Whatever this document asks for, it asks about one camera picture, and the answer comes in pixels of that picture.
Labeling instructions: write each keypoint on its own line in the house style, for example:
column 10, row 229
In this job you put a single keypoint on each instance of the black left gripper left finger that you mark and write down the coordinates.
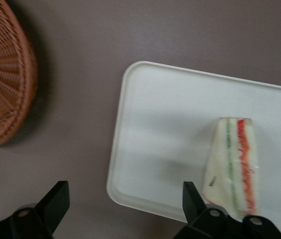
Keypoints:
column 55, row 199

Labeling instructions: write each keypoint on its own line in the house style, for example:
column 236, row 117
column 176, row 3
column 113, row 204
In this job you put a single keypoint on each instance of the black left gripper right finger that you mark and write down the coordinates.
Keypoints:
column 191, row 201

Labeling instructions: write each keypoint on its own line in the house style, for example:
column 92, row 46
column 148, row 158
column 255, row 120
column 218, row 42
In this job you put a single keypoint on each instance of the triangular white sandwich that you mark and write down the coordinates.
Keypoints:
column 220, row 154

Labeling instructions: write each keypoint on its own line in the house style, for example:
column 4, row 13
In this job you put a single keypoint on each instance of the cream plastic tray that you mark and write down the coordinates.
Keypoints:
column 168, row 112

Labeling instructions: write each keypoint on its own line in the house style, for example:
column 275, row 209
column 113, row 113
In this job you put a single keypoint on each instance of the brown round wicker basket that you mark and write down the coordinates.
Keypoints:
column 1, row 74

